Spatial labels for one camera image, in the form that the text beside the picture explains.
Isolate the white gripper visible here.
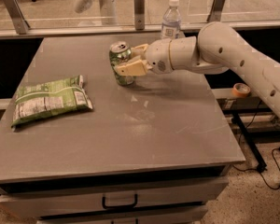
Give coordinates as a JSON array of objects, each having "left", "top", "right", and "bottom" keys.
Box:
[{"left": 115, "top": 38, "right": 173, "bottom": 77}]

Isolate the green soda can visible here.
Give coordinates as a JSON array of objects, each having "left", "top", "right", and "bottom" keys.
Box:
[{"left": 109, "top": 41, "right": 135, "bottom": 86}]

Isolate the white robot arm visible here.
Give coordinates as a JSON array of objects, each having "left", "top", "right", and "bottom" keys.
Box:
[{"left": 115, "top": 21, "right": 280, "bottom": 118}]

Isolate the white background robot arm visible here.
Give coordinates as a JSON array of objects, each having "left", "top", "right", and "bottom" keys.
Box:
[{"left": 74, "top": 0, "right": 118, "bottom": 25}]

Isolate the clear plastic water bottle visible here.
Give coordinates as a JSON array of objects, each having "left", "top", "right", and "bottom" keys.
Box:
[{"left": 161, "top": 0, "right": 181, "bottom": 39}]

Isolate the green snack bag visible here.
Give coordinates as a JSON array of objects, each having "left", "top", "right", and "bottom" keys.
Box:
[{"left": 11, "top": 75, "right": 92, "bottom": 127}]

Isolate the orange tape roll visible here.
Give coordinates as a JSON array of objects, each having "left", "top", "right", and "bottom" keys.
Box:
[{"left": 232, "top": 83, "right": 251, "bottom": 98}]

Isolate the upper cabinet drawer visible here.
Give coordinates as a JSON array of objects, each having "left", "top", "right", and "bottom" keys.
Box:
[{"left": 0, "top": 176, "right": 228, "bottom": 217}]

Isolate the cabinet drawer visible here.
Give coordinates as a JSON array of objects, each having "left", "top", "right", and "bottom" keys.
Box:
[
  {"left": 36, "top": 205, "right": 207, "bottom": 224},
  {"left": 0, "top": 176, "right": 228, "bottom": 217}
]

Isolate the lower cabinet drawer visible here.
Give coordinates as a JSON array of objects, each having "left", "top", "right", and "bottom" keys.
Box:
[{"left": 36, "top": 205, "right": 207, "bottom": 224}]

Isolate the middle metal railing bracket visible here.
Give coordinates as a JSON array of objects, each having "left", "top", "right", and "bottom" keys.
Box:
[{"left": 133, "top": 0, "right": 145, "bottom": 30}]

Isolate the metal railing bracket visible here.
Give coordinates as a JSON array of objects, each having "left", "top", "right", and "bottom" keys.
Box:
[
  {"left": 133, "top": 0, "right": 145, "bottom": 30},
  {"left": 207, "top": 0, "right": 226, "bottom": 22},
  {"left": 3, "top": 0, "right": 30, "bottom": 35}
]

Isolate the right metal railing bracket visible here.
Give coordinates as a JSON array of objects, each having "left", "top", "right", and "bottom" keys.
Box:
[{"left": 207, "top": 0, "right": 226, "bottom": 22}]

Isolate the left metal railing bracket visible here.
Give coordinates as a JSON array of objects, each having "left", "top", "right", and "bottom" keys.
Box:
[{"left": 3, "top": 0, "right": 30, "bottom": 35}]

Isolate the black drawer handle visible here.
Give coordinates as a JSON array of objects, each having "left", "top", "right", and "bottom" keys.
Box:
[{"left": 101, "top": 194, "right": 138, "bottom": 210}]

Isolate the black metal frame leg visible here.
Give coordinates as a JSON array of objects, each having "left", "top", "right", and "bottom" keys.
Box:
[{"left": 231, "top": 112, "right": 267, "bottom": 174}]

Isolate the black floor cable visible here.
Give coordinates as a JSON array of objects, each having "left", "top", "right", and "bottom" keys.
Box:
[{"left": 232, "top": 147, "right": 280, "bottom": 192}]

